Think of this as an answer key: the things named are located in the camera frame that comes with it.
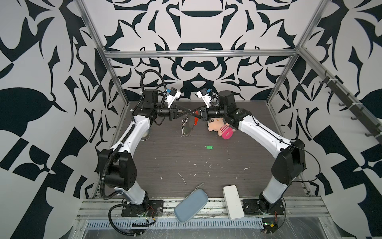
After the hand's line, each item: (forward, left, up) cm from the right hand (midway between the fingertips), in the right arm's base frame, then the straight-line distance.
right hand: (190, 112), depth 73 cm
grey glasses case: (-37, +3, -28) cm, 47 cm away
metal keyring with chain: (-4, +2, -7) cm, 8 cm away
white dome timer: (+4, +30, -27) cm, 40 cm away
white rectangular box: (-34, -19, -26) cm, 47 cm away
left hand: (+2, 0, 0) cm, 2 cm away
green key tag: (-3, -11, -31) cm, 33 cm away
